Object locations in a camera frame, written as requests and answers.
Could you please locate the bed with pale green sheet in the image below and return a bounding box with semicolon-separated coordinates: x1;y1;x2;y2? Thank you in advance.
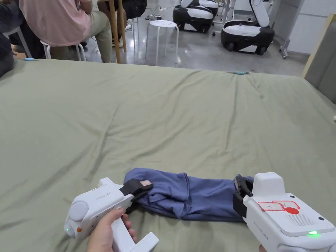
0;58;336;252

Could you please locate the person's right hand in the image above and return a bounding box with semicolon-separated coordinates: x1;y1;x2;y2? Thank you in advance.
258;243;279;252

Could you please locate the black and white robot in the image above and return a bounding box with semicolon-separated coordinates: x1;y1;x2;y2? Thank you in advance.
172;0;215;33
220;0;276;56
199;0;220;17

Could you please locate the white round stool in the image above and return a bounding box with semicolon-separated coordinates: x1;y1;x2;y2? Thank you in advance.
39;40;88;62
145;20;180;66

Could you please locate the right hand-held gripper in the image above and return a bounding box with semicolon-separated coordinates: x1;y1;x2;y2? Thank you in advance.
232;172;336;252

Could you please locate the person's left hand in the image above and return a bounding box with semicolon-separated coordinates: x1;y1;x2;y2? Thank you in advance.
86;207;138;252

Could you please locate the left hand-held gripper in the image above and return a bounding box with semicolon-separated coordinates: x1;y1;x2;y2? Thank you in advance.
64;177;160;252

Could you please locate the blue garment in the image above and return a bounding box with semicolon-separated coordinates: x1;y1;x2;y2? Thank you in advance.
124;167;255;223

